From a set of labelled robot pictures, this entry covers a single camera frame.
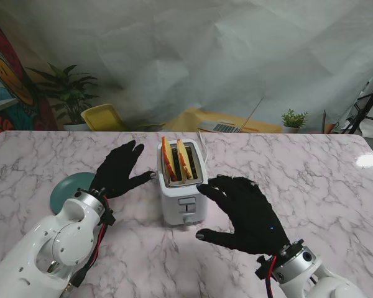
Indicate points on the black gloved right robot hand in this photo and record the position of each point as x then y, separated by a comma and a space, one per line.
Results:
248, 217

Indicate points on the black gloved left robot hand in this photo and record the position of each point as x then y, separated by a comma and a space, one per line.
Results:
118, 170

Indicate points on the yellow toast slice orange crust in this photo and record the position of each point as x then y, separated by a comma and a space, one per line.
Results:
186, 161
169, 161

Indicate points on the white two-slot toaster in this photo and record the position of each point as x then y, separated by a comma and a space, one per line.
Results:
180, 201

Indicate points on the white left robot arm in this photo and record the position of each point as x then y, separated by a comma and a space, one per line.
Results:
43, 248

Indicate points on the teal round plate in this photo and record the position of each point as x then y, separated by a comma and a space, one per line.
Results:
71, 189

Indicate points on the yellow plastic chair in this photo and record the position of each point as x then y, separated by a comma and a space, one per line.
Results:
104, 118

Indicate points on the large green potted plant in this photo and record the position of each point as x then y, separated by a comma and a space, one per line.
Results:
68, 90

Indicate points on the silver open laptop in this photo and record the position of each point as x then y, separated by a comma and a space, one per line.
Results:
220, 126

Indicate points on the small green potted plant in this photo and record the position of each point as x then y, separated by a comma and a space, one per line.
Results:
293, 121

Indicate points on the colourful cartoon mural board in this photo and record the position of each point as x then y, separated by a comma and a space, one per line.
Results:
9, 80

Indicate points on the white crumpled backdrop sheet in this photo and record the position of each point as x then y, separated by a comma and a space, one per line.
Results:
205, 56

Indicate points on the black tripod stand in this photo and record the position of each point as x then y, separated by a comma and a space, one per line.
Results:
368, 107

